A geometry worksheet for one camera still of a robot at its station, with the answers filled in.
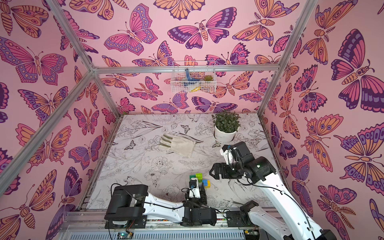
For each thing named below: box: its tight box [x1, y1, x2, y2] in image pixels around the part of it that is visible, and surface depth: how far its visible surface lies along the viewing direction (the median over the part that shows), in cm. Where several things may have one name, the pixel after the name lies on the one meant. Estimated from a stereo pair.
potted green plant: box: [211, 110, 241, 143], surface depth 94 cm
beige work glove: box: [158, 132, 197, 157], surface depth 105 cm
